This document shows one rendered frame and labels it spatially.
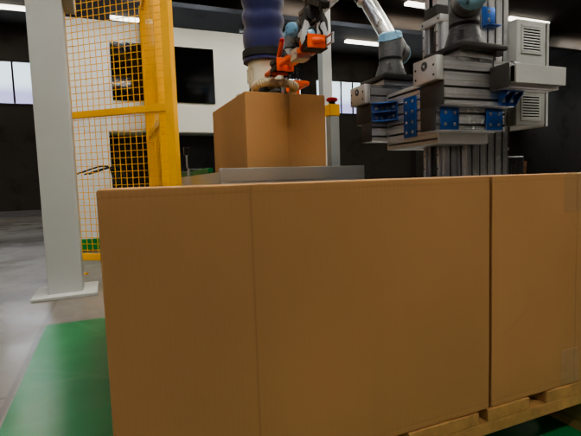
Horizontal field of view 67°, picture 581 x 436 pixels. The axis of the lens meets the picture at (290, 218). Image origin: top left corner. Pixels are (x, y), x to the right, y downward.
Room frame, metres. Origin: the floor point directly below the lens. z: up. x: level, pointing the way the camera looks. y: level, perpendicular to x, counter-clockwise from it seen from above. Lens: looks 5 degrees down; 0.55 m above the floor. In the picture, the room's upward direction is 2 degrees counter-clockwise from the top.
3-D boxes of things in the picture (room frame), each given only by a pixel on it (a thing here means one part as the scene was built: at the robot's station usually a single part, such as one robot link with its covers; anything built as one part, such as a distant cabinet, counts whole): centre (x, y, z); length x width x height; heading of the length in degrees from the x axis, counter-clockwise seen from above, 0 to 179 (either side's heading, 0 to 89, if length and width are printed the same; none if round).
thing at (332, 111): (2.71, -0.28, 0.50); 0.07 x 0.07 x 1.00; 22
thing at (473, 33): (1.79, -0.71, 1.09); 0.15 x 0.15 x 0.10
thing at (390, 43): (2.25, -0.53, 1.20); 0.13 x 0.12 x 0.14; 151
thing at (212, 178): (2.94, 0.72, 0.50); 2.31 x 0.05 x 0.19; 22
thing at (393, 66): (2.25, -0.53, 1.09); 0.15 x 0.15 x 0.10
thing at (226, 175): (1.99, -0.03, 0.58); 0.70 x 0.03 x 0.06; 112
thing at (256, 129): (2.33, 0.12, 0.75); 0.60 x 0.40 x 0.40; 23
